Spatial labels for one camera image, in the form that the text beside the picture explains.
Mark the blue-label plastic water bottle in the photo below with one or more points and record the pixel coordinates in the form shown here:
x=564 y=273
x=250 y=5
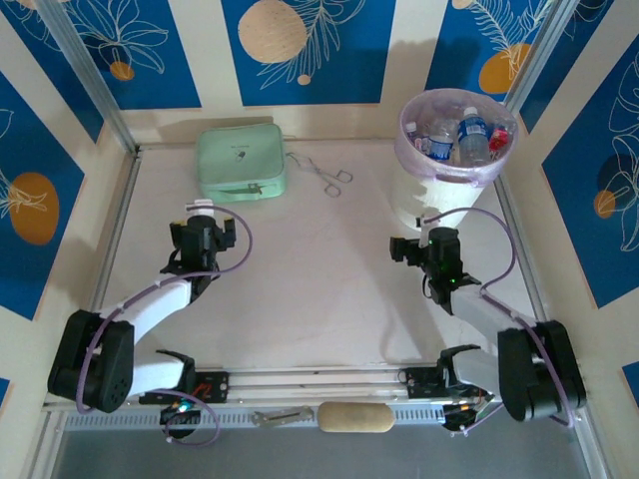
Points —
x=440 y=148
x=473 y=135

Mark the red snack packet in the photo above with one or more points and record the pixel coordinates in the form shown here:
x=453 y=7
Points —
x=499 y=140

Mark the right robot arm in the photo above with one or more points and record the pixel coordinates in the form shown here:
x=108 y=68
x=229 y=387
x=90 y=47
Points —
x=479 y=314

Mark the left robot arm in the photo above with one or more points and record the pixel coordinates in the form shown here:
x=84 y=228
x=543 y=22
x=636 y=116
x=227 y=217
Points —
x=155 y=304

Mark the white ribbed waste bin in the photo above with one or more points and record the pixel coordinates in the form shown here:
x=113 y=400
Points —
x=439 y=197

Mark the purple plastic bin liner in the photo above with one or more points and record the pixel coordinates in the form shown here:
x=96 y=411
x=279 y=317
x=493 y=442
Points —
x=407 y=159

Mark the mint green zip pouch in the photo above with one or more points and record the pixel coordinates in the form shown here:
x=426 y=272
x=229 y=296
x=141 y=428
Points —
x=234 y=154

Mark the metal tongs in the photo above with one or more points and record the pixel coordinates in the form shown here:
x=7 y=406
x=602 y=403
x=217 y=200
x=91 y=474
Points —
x=318 y=172

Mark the slotted metal strip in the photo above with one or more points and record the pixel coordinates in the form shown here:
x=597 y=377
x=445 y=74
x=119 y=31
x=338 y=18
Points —
x=424 y=414

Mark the beige cushion pad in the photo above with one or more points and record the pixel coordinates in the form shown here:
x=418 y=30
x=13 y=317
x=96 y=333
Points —
x=355 y=417

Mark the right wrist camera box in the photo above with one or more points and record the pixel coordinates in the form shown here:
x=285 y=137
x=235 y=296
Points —
x=423 y=223

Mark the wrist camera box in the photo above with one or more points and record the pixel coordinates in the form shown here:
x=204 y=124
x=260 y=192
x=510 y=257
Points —
x=199 y=205
x=423 y=223

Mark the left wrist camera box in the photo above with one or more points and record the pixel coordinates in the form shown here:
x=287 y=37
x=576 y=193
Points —
x=199 y=205

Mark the aluminium table side rail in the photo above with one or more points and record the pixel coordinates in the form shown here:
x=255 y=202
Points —
x=114 y=234
x=523 y=252

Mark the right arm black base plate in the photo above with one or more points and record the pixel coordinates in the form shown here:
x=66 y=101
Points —
x=422 y=383

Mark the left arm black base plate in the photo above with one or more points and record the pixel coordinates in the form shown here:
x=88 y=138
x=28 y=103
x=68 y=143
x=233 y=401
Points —
x=214 y=386

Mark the aluminium front rail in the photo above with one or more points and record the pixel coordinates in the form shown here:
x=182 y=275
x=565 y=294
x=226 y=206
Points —
x=319 y=386

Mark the aluminium frame post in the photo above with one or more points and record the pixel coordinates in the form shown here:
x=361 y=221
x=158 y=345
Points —
x=91 y=75
x=549 y=50

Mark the metal bracket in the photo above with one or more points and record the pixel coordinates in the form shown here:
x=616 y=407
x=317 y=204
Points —
x=279 y=416

